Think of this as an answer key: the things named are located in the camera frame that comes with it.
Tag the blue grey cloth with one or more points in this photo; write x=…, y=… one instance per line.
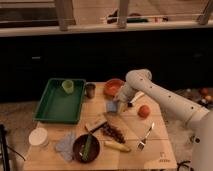
x=65, y=146

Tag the wooden handled scrub brush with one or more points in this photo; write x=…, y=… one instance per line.
x=97, y=123

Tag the black stand at left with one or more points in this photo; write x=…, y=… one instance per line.
x=3, y=149

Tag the orange plastic bowl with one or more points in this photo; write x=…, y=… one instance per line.
x=112, y=86

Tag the light green plastic cup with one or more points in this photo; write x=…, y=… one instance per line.
x=68, y=86

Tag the wooden railing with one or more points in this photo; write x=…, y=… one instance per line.
x=94, y=16

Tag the orange round fruit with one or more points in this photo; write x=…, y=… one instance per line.
x=144, y=111

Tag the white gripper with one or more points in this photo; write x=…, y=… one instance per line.
x=122, y=103

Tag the white handled dish brush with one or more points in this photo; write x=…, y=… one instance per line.
x=137, y=96

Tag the blue sponge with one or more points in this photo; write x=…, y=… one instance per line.
x=111, y=106

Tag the green plastic tray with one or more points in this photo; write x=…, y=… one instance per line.
x=57, y=106

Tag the yellow banana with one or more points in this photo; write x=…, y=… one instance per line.
x=117, y=146

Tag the small metal cup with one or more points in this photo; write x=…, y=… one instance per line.
x=90, y=90

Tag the metal fork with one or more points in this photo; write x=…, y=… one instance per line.
x=142, y=142

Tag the dark brown bowl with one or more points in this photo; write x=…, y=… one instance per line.
x=78, y=148

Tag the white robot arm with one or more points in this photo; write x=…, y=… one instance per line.
x=193, y=115

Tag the green vegetable stick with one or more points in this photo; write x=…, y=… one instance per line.
x=86, y=148

